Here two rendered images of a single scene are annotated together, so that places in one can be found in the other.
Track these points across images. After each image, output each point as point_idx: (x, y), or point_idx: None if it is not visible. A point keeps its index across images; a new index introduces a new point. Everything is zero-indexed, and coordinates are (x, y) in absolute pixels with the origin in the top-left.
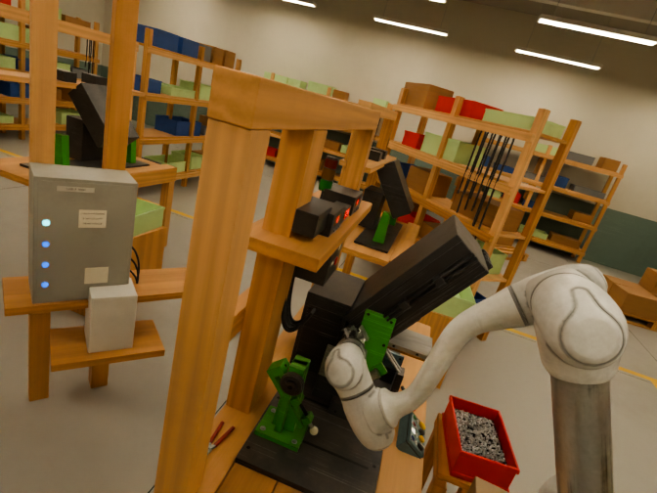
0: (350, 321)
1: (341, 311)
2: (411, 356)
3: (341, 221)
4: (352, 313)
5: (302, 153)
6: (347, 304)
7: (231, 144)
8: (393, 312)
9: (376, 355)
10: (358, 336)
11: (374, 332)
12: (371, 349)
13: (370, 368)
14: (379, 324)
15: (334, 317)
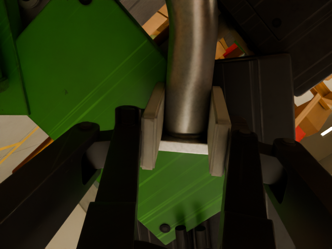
0: (254, 71)
1: (305, 46)
2: (44, 143)
3: None
4: (280, 100)
5: None
6: (314, 86)
7: None
8: (193, 242)
9: (63, 113)
10: (188, 113)
11: (161, 159)
12: (98, 104)
13: (18, 55)
14: (181, 191)
15: (301, 0)
